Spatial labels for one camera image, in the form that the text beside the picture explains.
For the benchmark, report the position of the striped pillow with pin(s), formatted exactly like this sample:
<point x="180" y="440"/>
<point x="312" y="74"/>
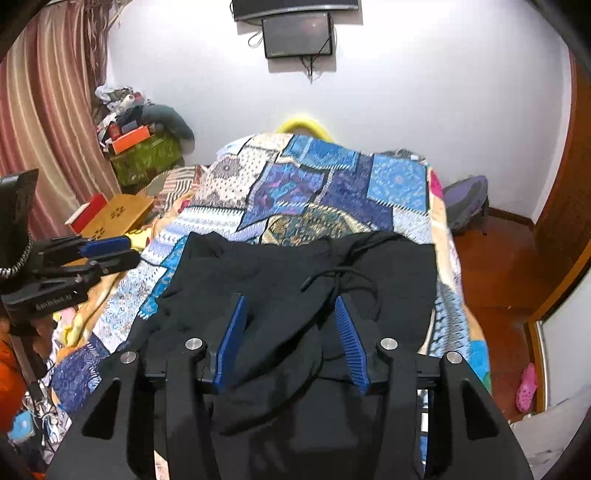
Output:
<point x="178" y="187"/>

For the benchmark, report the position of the patchwork patterned blanket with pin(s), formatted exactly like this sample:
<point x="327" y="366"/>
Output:
<point x="323" y="184"/>

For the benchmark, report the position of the orange box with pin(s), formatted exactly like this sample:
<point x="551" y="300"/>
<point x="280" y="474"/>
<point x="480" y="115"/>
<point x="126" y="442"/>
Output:
<point x="131" y="140"/>

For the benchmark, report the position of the black wall television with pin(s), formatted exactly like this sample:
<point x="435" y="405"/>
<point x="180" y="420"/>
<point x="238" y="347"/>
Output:
<point x="295" y="7"/>

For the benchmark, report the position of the small black wall monitor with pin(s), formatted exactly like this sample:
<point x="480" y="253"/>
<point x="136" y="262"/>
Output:
<point x="298" y="34"/>

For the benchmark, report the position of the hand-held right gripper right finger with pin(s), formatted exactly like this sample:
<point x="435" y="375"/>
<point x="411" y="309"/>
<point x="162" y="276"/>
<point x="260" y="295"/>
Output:
<point x="353" y="346"/>

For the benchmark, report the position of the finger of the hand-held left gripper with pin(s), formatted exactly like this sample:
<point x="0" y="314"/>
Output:
<point x="115" y="263"/>
<point x="104" y="244"/>

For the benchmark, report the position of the black zip hoodie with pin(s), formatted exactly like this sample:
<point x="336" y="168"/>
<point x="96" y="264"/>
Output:
<point x="277" y="277"/>

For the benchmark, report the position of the brown wooden door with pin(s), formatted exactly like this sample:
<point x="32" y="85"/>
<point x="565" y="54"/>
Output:
<point x="568" y="194"/>

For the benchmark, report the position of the grey backpack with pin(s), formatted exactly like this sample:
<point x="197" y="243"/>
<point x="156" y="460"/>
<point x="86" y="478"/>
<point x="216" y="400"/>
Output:
<point x="464" y="203"/>

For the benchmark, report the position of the striped pink curtain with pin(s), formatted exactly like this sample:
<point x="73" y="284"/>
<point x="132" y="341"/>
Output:
<point x="46" y="115"/>

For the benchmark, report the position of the pink slipper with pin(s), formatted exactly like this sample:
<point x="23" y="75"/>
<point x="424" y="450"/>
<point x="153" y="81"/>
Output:
<point x="527" y="387"/>

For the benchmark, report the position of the red box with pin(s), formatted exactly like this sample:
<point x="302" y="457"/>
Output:
<point x="85" y="213"/>

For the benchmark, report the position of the green patterned covered box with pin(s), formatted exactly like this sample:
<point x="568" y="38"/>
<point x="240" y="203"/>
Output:
<point x="147" y="159"/>

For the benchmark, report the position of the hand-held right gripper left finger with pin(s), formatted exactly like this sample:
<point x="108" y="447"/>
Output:
<point x="233" y="341"/>

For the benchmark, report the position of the wooden lap desk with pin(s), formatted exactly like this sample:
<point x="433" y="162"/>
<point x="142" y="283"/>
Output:
<point x="120" y="214"/>

